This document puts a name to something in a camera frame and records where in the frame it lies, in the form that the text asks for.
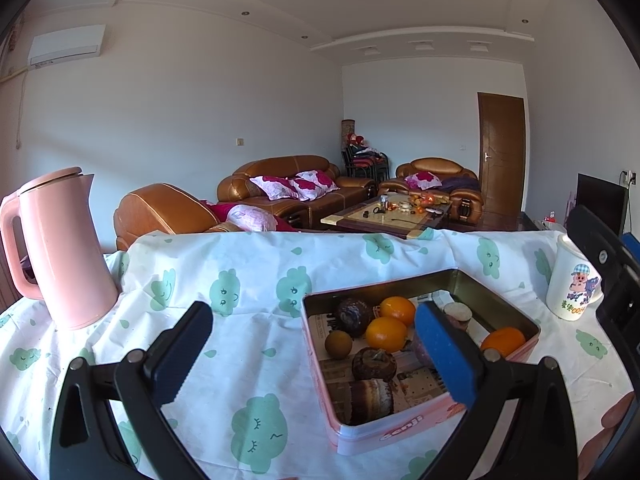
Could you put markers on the white cartoon mug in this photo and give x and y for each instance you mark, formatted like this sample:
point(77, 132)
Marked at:
point(565, 285)

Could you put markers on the red cloth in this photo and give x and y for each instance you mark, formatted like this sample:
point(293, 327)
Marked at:
point(215, 208)

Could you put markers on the pink electric kettle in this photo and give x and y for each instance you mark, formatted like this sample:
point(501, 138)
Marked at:
point(65, 260)

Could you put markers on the pink floral pillow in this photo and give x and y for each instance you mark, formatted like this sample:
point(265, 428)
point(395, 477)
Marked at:
point(252, 217)

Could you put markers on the black television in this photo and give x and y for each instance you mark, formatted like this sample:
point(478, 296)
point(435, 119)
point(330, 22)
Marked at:
point(600, 200)

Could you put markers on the brown wooden door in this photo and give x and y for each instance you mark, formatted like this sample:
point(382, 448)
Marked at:
point(501, 155)

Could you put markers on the tall woven vase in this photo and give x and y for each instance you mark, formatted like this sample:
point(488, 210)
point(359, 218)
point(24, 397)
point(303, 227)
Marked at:
point(348, 130)

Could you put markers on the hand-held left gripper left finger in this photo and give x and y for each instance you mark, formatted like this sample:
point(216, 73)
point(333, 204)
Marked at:
point(175, 360)

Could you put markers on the dark brown mangosteen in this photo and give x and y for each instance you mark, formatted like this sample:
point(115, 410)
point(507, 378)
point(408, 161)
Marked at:
point(354, 317)
point(374, 365)

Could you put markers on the purple blanket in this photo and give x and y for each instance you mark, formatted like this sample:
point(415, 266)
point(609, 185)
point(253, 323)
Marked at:
point(459, 183)

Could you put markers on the small brown round fruit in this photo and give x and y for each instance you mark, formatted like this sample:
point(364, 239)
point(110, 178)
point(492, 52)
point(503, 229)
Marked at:
point(336, 345)

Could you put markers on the dark television stand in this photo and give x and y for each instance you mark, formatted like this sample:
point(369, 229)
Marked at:
point(532, 221)

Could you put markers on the green cloud print tablecloth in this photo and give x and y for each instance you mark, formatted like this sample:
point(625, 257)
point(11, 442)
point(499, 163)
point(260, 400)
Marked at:
point(240, 310)

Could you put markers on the pink tin box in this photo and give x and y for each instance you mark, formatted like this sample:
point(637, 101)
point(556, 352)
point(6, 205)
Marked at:
point(380, 435)

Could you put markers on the brown leather long sofa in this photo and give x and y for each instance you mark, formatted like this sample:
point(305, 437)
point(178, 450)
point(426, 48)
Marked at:
point(280, 165)

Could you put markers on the assorted fruit pile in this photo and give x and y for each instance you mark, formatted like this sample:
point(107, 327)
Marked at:
point(424, 201)

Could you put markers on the white air conditioner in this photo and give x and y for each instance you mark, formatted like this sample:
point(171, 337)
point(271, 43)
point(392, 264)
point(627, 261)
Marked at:
point(67, 45)

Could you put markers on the brown leather armchair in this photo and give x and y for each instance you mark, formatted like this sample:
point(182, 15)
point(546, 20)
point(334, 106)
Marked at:
point(440, 165)
point(155, 210)

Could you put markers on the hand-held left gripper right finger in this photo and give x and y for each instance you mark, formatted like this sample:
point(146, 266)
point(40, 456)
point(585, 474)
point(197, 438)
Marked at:
point(445, 355)

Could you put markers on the newspaper lining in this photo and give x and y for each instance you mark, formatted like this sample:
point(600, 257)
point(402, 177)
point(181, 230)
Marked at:
point(420, 382)

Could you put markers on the white magenta floral pillow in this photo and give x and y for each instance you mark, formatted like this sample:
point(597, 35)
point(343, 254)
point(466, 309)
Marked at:
point(315, 181)
point(422, 179)
point(274, 187)

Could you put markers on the orange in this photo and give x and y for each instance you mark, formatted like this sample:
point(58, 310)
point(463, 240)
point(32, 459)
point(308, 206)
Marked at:
point(386, 335)
point(502, 340)
point(397, 310)

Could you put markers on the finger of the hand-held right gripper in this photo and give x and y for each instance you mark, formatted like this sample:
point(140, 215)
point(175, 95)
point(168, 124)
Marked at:
point(595, 240)
point(627, 310)

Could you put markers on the red plush toy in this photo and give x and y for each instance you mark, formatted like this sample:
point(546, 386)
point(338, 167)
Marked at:
point(356, 139)

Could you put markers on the wooden coffee table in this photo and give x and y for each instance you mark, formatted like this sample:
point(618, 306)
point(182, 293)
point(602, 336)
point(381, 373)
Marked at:
point(385, 220)

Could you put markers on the purple passion fruit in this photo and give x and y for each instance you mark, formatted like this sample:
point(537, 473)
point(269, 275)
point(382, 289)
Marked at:
point(419, 355)

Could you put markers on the stacked dark chairs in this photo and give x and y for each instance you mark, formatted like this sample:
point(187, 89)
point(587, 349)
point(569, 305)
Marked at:
point(367, 162)

